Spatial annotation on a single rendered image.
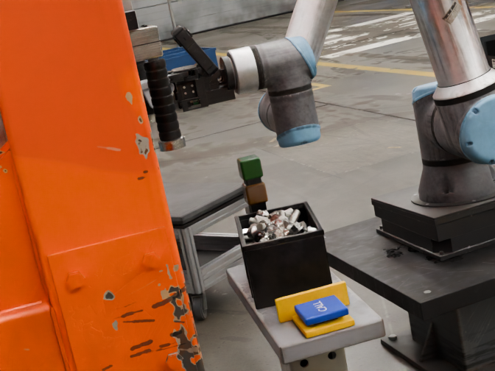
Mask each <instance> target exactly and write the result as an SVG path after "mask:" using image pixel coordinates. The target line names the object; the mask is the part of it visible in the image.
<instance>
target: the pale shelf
mask: <svg viewBox="0 0 495 371"><path fill-rule="evenodd" d="M330 272H331V279H332V283H338V282H340V281H341V279H339V278H338V277H337V276H336V275H335V274H334V273H333V272H332V271H331V270H330ZM226 274H227V277H228V282H229V284H230V285H231V287H232V289H233V290H234V291H235V293H236V295H237V296H238V298H239V299H240V300H241V302H242V304H243V305H244V307H245V308H246V309H247V311H248V313H249V314H250V315H251V317H252V318H253V320H254V322H255V323H256V324H257V326H258V327H259V329H260V331H261V332H262V333H263V335H264V337H265V338H266V340H267V341H268V342H269V344H270V346H271V348H272V349H273V350H274V352H275V354H276V355H277V356H278V358H279V359H280V361H281V363H282V364H289V363H292V362H295V361H300V360H302V359H305V358H310V357H313V356H318V355H320V354H324V353H328V352H331V351H334V350H339V349H342V348H344V347H349V346H352V345H357V344H360V343H363V342H367V341H370V340H373V339H378V338H381V337H384V336H385V335H386V333H385V325H384V320H383V319H382V318H381V317H380V316H379V315H378V314H377V313H376V312H375V311H374V310H373V309H372V308H370V307H369V306H368V305H367V304H366V303H365V302H364V301H363V300H362V299H361V298H360V297H358V296H357V295H356V294H355V293H354V292H353V291H352V290H351V289H350V288H349V287H348V286H346V287H347V291H348V299H349V305H346V307H347V308H348V312H349V315H350V316H351V317H352V318H353V319H354V321H355V325H352V326H350V327H347V328H342V329H339V330H336V331H332V332H328V333H324V334H321V335H318V336H313V337H310V338H306V337H305V336H304V334H303V333H302V332H301V330H300V329H299V328H298V326H297V325H296V324H295V323H294V322H293V320H290V321H287V322H282V323H280V322H279V321H278V314H277V310H276V306H275V305H274V306H270V307H267V308H260V309H256V306H255V303H254V299H253V298H252V295H251V291H250V287H249V283H248V278H247V274H246V270H245V265H244V264H243V265H240V266H235V267H232V268H229V269H226ZM281 351H282V352H281Z"/></svg>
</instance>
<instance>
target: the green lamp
mask: <svg viewBox="0 0 495 371"><path fill-rule="evenodd" d="M236 162H237V166H238V170H239V176H240V177H241V178H242V179H243V180H244V181H247V180H252V179H256V178H259V177H262V176H263V171H262V167H261V161H260V158H259V157H258V156H257V155H248V156H245V157H242V158H238V159H237V160H236Z"/></svg>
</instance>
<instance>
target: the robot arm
mask: <svg viewBox="0 0 495 371"><path fill-rule="evenodd" d="M409 1H410V5H411V7H412V11H413V13H414V16H415V19H416V22H417V25H418V28H419V30H420V33H421V37H422V39H423V42H424V45H425V47H426V51H427V54H428V56H429V60H430V63H431V65H432V68H433V71H434V73H435V77H436V80H437V82H431V83H427V84H424V85H419V86H417V87H415V88H413V90H412V106H413V110H414V114H415V123H416V128H417V133H418V141H419V146H420V150H421V159H422V164H423V170H422V173H421V180H420V184H419V188H418V194H419V199H420V200H421V201H423V202H428V203H455V202H465V201H469V200H473V199H479V198H482V197H486V196H488V195H491V194H493V193H495V169H494V168H493V166H492V165H494V164H495V69H493V68H491V67H490V66H489V65H488V61H487V59H486V56H485V52H484V50H483V47H482V44H481V41H480V37H479V34H478V31H477V28H476V25H475V23H474V19H473V16H472V14H471V10H470V7H469V5H468V1H467V0H409ZM337 2H338V0H297V1H296V4H295V8H294V10H293V14H292V17H291V20H290V23H289V26H288V29H287V33H286V36H285V38H284V39H280V40H274V41H270V42H266V43H260V44H256V45H253V46H246V47H242V48H238V49H232V50H228V52H227V56H224V57H221V58H220V68H218V67H217V66H216V65H215V63H214V62H213V61H212V60H211V59H210V58H209V56H208V55H207V54H206V53H205V52H204V51H203V50H202V49H201V48H200V47H199V45H198V44H197V43H196V42H195V41H194V39H193V38H192V34H191V33H190V31H189V30H188V29H187V28H185V27H182V26H177V27H175V28H174V29H173V30H172V31H171V35H172V36H173V37H172V39H173V40H174V42H175V43H176V44H177V45H179V47H183V48H184V49H185V50H186V51H187V52H188V54H189V55H190V56H191V57H192V58H193V59H194V61H195V62H196V63H195V64H194V65H190V66H183V67H179V68H174V69H172V70H171V71H168V78H169V81H170V84H169V85H170V86H171V89H172V92H173V93H174V96H175V100H176V101H177V104H178V108H180V109H181V108H183V112H186V111H190V110H196V109H199V108H202V107H208V106H209V105H212V104H216V103H219V102H225V101H228V100H232V99H235V98H236V97H235V93H234V91H235V92H236V93H237V94H241V93H247V92H251V91H257V90H261V89H265V88H267V92H266V93H265V94H264V95H263V96H262V98H261V99H260V101H259V105H258V115H259V118H260V120H261V122H262V124H263V125H264V126H265V127H266V128H267V129H269V130H271V131H273V132H275V133H276V135H277V138H276V140H277V142H278V145H279V146H280V147H282V148H287V147H292V146H300V145H303V144H308V143H311V142H314V141H317V140H318V139H320V125H319V121H318V117H317V111H316V106H315V99H314V95H313V91H312V84H311V82H312V79H313V78H314V77H315V76H316V74H317V63H318V60H319V58H320V54H321V52H322V48H323V44H324V42H325V39H326V36H327V33H328V30H329V27H330V24H331V20H332V18H333V15H334V11H335V9H336V6H337ZM220 77H221V80H220V81H218V78H219V79H220ZM198 104H201V106H199V107H193V108H190V109H189V107H191V106H192V105H198Z"/></svg>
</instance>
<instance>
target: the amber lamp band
mask: <svg viewBox="0 0 495 371"><path fill-rule="evenodd" d="M242 190H243V194H244V198H245V202H246V203H247V204H248V205H249V206H251V205H257V204H260V203H263V202H267V201H268V197H267V190H266V186H265V183H264V182H263V181H261V183H257V184H253V185H245V184H244V183H243V184H242Z"/></svg>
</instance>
